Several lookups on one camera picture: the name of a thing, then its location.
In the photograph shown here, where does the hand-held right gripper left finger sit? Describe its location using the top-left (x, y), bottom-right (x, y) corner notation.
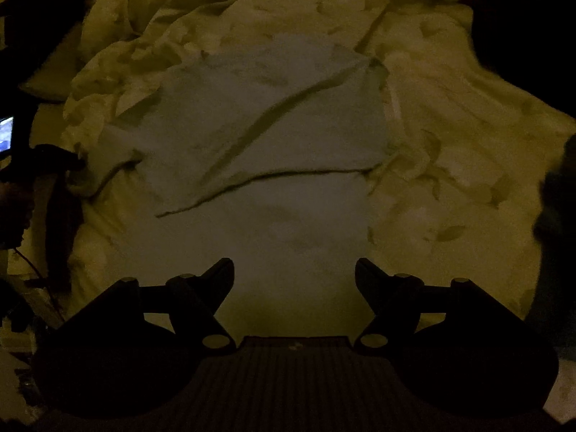
top-left (40, 258), bottom-right (237, 354)

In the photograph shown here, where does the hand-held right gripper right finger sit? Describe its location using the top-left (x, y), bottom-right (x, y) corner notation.
top-left (355, 258), bottom-right (550, 352)

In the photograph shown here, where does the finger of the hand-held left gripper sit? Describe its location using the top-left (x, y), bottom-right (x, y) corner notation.
top-left (31, 144), bottom-right (87, 172)

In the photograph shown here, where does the white small garment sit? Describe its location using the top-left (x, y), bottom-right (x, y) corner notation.
top-left (67, 31), bottom-right (399, 325)

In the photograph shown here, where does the person's left hand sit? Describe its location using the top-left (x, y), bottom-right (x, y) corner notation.
top-left (0, 180), bottom-right (37, 249)

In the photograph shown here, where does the dark cloth strip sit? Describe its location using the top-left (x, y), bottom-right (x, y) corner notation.
top-left (44, 173), bottom-right (85, 294)

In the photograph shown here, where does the pale pillow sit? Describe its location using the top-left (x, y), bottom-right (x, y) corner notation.
top-left (20, 22), bottom-right (88, 102)

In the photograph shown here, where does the dark curved furniture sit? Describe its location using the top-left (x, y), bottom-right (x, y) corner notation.
top-left (0, 0), bottom-right (118, 100)

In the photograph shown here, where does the yellow crumpled blanket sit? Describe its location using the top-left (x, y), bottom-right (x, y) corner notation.
top-left (18, 0), bottom-right (576, 352)

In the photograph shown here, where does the dark cloth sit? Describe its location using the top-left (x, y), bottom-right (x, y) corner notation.
top-left (532, 134), bottom-right (576, 349)

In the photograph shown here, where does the thin dark cable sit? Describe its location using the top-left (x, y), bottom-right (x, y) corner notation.
top-left (13, 247), bottom-right (66, 322)

